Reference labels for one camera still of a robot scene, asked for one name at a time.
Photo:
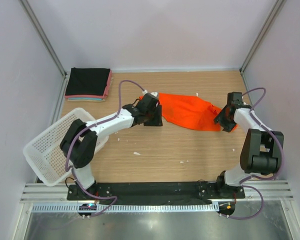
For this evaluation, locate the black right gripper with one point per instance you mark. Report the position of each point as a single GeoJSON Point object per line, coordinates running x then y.
{"type": "Point", "coordinates": [228, 127]}

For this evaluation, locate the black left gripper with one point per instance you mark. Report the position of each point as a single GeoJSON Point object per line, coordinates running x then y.
{"type": "Point", "coordinates": [158, 121]}

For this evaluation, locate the orange t-shirt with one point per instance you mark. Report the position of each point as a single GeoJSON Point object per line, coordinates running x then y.
{"type": "Point", "coordinates": [190, 112]}

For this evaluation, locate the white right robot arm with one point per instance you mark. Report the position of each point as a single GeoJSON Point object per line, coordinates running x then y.
{"type": "Point", "coordinates": [262, 153]}

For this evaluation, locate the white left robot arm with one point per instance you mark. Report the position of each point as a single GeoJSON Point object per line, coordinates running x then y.
{"type": "Point", "coordinates": [80, 140]}

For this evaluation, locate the light blue folded t-shirt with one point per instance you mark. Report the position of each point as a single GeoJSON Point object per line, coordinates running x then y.
{"type": "Point", "coordinates": [85, 99]}

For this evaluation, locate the pink folded t-shirt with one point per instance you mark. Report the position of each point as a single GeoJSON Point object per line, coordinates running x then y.
{"type": "Point", "coordinates": [105, 93]}

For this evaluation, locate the white plastic basket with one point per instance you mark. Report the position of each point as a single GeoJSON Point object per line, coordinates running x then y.
{"type": "Point", "coordinates": [43, 153]}

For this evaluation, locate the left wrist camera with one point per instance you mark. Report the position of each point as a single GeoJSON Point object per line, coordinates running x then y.
{"type": "Point", "coordinates": [154, 93]}

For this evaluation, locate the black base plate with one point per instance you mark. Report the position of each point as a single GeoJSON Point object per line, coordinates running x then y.
{"type": "Point", "coordinates": [186, 193]}

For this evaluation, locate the aluminium frame rail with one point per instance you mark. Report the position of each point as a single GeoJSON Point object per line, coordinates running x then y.
{"type": "Point", "coordinates": [38, 192]}

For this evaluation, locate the white slotted cable duct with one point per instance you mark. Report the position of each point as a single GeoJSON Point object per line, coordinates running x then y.
{"type": "Point", "coordinates": [89, 208]}

